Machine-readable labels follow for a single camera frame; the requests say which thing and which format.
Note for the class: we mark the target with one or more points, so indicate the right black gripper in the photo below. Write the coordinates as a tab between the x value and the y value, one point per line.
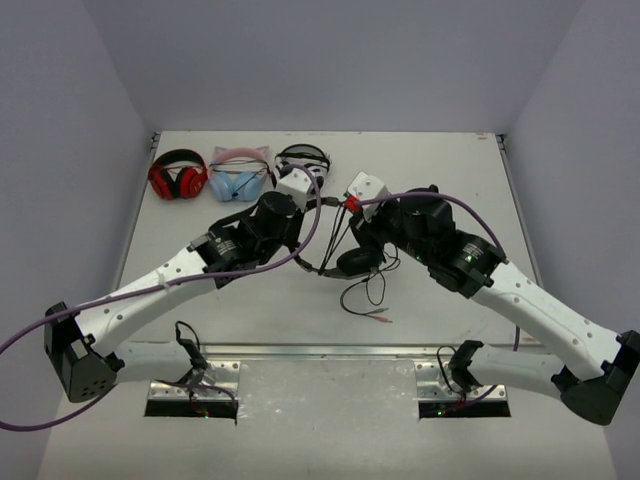
371	227

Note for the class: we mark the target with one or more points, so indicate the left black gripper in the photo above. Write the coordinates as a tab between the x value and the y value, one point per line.
294	226

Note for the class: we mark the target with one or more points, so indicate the black headset with cable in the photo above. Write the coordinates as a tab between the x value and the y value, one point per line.
362	264

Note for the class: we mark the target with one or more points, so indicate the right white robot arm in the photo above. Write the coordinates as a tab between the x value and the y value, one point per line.
585	366

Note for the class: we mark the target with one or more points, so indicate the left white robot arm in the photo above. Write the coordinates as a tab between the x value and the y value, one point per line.
90	345

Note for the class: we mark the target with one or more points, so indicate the blue pink cat-ear headphones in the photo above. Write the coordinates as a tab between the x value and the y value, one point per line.
238	174

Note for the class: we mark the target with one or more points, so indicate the red black headphones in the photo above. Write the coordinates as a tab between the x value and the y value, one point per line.
178	174

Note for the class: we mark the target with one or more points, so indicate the white black striped headphones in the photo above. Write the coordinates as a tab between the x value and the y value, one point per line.
309	156

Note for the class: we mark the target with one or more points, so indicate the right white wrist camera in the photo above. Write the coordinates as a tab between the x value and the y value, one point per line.
364	194

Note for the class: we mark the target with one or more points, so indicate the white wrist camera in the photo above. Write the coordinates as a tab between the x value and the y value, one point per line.
299	185
364	194

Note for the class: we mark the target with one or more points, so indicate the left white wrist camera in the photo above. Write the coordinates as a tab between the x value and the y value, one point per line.
299	185

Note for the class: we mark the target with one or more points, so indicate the metal table edge rail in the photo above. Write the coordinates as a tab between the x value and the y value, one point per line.
324	350

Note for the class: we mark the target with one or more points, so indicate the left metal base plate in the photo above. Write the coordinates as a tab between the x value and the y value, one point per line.
219	383

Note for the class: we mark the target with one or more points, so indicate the metal base plate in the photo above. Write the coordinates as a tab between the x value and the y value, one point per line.
219	383
431	386

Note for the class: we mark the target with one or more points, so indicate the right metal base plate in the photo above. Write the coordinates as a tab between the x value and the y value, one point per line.
431	386

